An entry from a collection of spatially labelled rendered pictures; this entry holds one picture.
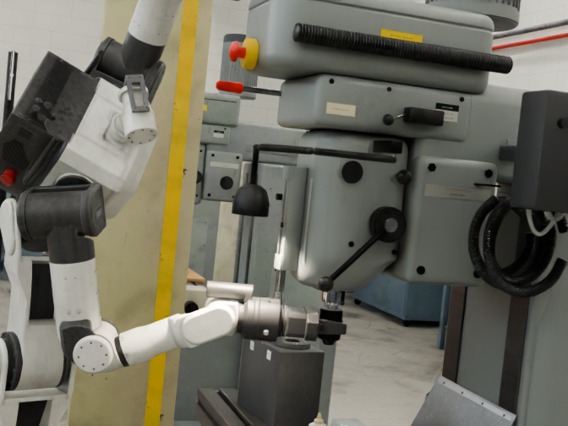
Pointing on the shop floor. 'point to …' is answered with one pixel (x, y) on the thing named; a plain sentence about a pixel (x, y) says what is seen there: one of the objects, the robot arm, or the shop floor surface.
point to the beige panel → (150, 231)
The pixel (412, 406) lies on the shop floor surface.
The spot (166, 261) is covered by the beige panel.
